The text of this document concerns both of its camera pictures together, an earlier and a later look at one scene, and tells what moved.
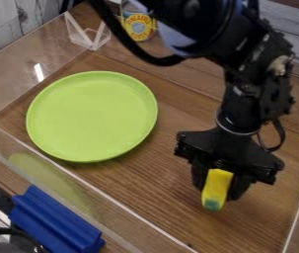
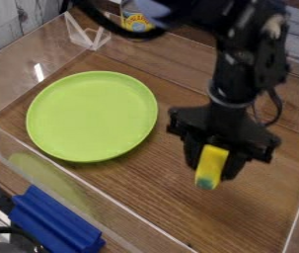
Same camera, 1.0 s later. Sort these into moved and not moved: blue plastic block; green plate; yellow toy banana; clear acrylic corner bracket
Moved: yellow toy banana
Not moved: green plate; clear acrylic corner bracket; blue plastic block
